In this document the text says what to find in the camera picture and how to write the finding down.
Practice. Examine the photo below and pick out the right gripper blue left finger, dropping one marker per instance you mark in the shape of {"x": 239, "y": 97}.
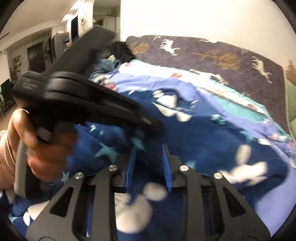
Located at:
{"x": 130, "y": 168}

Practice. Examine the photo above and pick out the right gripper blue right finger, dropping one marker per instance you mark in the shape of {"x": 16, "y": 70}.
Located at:
{"x": 167, "y": 167}

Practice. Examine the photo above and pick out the navy fleece star-pattern garment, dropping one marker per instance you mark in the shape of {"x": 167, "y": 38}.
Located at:
{"x": 148, "y": 211}

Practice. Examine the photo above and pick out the teal blue clothing item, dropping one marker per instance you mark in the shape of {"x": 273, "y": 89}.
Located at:
{"x": 105, "y": 66}

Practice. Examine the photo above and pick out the black clothing pile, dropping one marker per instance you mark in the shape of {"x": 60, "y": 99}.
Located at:
{"x": 121, "y": 51}

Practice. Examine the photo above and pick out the person's left hand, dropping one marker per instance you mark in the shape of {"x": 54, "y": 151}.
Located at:
{"x": 45, "y": 160}

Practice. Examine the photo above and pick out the periwinkle printed bed sheet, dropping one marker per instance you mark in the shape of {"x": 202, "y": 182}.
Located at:
{"x": 262, "y": 166}

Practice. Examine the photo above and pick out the dark purple deer-print mattress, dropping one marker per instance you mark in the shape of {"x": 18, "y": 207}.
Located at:
{"x": 249, "y": 73}

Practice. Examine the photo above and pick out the green pillow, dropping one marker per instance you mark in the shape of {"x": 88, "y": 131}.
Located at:
{"x": 290, "y": 106}

